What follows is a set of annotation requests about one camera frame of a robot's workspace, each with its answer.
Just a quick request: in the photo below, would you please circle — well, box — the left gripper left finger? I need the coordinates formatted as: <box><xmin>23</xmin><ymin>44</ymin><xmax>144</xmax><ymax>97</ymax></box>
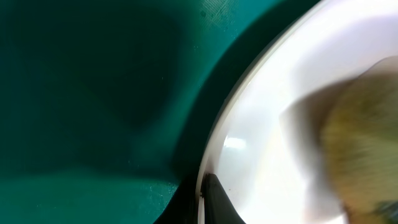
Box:
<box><xmin>154</xmin><ymin>175</ymin><xmax>198</xmax><ymax>224</ymax></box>

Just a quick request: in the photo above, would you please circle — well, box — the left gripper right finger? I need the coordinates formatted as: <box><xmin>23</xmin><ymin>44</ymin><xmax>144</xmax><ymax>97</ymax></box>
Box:
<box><xmin>201</xmin><ymin>174</ymin><xmax>246</xmax><ymax>224</ymax></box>

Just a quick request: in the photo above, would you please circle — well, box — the white plate with red stain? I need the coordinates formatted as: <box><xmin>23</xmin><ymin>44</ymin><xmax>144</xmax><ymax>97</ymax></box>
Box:
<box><xmin>197</xmin><ymin>0</ymin><xmax>397</xmax><ymax>224</ymax></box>

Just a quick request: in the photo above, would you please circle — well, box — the green yellow sponge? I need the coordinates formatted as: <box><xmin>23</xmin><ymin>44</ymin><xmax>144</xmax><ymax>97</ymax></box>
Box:
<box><xmin>321</xmin><ymin>57</ymin><xmax>397</xmax><ymax>223</ymax></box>

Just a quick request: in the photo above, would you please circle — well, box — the teal plastic tray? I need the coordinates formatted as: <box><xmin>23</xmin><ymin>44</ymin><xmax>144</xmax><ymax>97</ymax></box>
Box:
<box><xmin>1</xmin><ymin>0</ymin><xmax>315</xmax><ymax>223</ymax></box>

